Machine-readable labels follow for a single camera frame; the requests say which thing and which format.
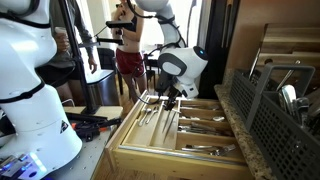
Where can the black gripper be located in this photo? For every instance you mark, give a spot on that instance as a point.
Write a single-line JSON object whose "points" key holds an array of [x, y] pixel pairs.
{"points": [[172, 95]]}

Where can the silver spoon from holder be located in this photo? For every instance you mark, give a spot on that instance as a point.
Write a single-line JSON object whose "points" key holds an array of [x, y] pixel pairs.
{"points": [[184, 116]]}

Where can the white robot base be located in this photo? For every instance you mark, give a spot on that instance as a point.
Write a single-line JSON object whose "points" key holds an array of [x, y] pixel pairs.
{"points": [[44, 140]]}

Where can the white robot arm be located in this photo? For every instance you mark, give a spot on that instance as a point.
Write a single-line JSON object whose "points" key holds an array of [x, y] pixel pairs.
{"points": [[180, 65]]}

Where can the small silver spoon front compartment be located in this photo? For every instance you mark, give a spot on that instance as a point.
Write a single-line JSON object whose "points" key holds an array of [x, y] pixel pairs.
{"points": [[147, 111]]}

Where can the knives bundle in drawer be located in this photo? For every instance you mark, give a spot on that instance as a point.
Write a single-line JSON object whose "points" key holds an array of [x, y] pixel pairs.
{"points": [[194, 127]]}

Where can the silver spoon in drawer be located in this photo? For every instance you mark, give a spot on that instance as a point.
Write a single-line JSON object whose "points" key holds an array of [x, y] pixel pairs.
{"points": [[216, 119]]}

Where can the open wooden cutlery drawer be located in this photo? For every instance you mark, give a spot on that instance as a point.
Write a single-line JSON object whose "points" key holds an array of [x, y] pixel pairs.
{"points": [[162, 164]]}

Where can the forks bundle in drawer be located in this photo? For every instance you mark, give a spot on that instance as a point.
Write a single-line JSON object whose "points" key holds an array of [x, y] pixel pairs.
{"points": [[210, 150]]}

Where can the spoon left in holder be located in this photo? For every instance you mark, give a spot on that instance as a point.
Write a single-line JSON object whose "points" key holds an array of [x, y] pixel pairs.
{"points": [[288, 95]]}

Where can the dark grey utensil holder basket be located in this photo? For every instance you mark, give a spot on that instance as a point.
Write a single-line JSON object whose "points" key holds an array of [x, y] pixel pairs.
{"points": [[289, 149]]}

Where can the wooden chopstick upper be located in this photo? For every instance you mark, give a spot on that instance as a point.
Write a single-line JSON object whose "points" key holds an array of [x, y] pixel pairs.
{"points": [[166, 120]]}

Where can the wooden chopstick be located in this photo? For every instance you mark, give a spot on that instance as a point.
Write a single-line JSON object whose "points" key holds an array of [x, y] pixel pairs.
{"points": [[169, 128], [166, 120]]}

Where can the wooden chopstick lower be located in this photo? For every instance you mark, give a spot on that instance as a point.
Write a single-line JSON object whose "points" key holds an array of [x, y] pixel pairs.
{"points": [[169, 128]]}

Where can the wooden cutlery tray organizer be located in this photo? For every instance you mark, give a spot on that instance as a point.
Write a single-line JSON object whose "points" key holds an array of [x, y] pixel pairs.
{"points": [[149, 137]]}

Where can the steel trash can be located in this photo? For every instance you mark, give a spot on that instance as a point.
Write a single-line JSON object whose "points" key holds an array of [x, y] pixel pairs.
{"points": [[102, 87]]}

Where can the person in red shorts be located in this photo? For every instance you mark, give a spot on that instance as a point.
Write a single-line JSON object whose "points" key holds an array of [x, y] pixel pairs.
{"points": [[128, 56]]}

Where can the stainless steel refrigerator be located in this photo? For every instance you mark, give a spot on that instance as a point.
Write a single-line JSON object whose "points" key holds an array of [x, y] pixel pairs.
{"points": [[217, 21]]}

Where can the person in grey shirt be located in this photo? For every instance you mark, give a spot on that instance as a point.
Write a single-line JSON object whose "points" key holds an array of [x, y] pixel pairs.
{"points": [[61, 71]]}

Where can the wooden cutting boards stack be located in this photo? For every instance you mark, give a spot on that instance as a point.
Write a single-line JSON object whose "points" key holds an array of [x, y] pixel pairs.
{"points": [[282, 30]]}

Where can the black camera tripod stand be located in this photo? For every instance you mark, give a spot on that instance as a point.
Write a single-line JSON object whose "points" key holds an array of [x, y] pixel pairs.
{"points": [[90, 107]]}

